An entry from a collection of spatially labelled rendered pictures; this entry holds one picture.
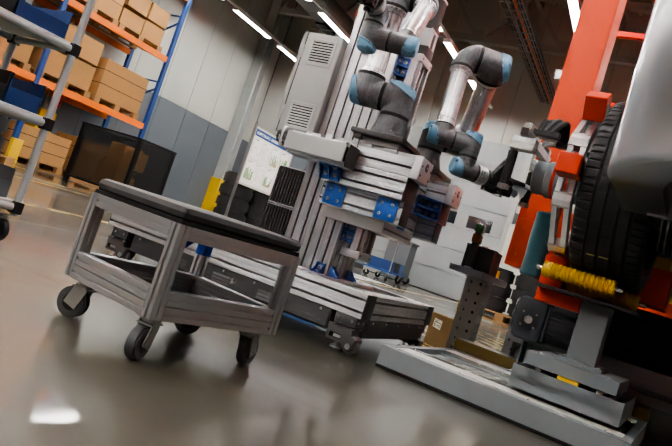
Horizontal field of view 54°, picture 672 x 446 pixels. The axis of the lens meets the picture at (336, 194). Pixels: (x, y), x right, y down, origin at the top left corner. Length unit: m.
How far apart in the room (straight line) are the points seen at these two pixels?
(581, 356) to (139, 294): 1.59
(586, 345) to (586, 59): 1.40
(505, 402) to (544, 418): 0.12
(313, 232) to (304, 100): 0.58
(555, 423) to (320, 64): 1.71
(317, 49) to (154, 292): 1.79
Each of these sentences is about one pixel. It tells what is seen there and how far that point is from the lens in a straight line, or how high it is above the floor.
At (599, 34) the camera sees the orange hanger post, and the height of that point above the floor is 1.66.
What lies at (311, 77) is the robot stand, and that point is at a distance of 2.94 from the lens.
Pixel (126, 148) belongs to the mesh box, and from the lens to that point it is 10.27.
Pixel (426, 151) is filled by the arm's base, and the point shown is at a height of 0.89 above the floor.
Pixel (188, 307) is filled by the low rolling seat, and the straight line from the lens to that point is 1.47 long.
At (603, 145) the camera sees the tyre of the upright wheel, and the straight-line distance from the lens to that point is 2.32.
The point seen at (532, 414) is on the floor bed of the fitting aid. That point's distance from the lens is 2.23.
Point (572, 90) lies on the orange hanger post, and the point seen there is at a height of 1.38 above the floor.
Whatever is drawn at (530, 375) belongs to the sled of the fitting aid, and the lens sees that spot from 2.37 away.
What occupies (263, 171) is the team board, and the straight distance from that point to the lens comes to 11.80.
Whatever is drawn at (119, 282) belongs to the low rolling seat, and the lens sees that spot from 1.52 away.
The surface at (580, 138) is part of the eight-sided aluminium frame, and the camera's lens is 2.39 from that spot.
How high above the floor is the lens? 0.36
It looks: 4 degrees up
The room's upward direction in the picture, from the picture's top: 18 degrees clockwise
